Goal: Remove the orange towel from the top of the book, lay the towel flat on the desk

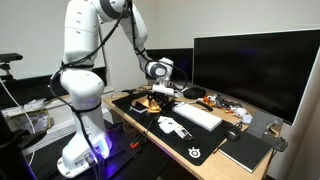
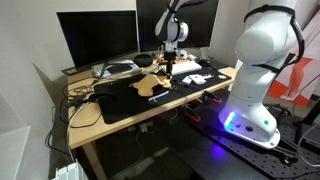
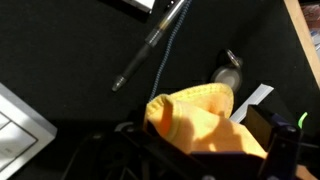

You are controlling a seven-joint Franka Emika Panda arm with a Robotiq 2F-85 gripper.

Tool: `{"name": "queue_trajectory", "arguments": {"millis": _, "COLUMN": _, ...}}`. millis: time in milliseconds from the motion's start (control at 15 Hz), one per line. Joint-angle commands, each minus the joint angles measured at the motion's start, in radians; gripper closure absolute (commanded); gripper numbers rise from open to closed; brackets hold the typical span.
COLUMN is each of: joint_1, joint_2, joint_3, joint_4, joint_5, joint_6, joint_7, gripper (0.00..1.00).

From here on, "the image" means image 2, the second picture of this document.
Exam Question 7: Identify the small white card box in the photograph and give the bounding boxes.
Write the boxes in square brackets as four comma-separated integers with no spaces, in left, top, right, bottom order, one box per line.
[181,75,193,86]

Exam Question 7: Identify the white cable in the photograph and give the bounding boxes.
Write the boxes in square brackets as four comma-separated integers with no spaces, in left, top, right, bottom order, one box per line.
[65,101,91,164]

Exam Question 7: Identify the orange towel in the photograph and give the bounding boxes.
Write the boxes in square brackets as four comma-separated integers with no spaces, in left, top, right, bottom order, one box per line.
[129,73,174,98]

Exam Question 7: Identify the black metal stand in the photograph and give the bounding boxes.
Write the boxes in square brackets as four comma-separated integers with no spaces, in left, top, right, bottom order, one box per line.
[293,99,320,144]

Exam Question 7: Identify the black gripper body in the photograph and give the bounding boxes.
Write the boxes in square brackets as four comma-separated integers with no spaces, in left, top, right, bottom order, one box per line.
[163,41,178,65]

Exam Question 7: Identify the wide black monitor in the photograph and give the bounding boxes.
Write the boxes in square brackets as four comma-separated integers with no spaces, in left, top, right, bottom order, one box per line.
[55,9,139,72]

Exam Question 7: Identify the black cable bundle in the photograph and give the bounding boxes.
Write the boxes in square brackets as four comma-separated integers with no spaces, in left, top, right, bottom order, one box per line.
[44,76,104,156]

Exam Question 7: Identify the white flat box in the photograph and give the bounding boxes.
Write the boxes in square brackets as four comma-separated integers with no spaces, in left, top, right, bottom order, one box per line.
[188,73,208,86]

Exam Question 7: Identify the black desk mat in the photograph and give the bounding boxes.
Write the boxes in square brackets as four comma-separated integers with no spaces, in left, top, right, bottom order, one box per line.
[93,66,233,125]

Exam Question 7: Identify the black round case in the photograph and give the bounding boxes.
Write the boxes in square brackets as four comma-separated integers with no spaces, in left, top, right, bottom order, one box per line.
[133,53,154,68]

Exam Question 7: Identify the tall black monitor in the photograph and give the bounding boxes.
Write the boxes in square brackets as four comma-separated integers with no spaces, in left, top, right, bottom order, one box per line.
[135,0,220,53]

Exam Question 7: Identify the black flat monitor foot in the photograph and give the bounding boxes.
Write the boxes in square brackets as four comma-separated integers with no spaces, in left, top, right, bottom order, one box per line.
[61,65,88,76]

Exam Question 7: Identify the black perforated breadboard table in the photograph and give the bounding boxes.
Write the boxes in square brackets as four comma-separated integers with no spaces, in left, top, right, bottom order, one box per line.
[189,93,320,180]

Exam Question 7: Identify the white keyboard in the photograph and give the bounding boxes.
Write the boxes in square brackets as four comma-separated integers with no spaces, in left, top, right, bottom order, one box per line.
[160,60,203,76]

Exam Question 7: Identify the red handled clamp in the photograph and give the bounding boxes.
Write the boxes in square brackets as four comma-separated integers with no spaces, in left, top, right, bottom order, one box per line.
[203,89,223,104]
[181,104,202,123]

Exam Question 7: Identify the orange and white poster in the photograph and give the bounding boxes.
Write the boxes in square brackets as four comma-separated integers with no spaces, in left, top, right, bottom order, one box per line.
[266,19,320,108]

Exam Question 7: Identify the grey power strip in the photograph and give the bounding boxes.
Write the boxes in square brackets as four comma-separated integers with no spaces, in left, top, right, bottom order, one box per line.
[139,121,155,133]

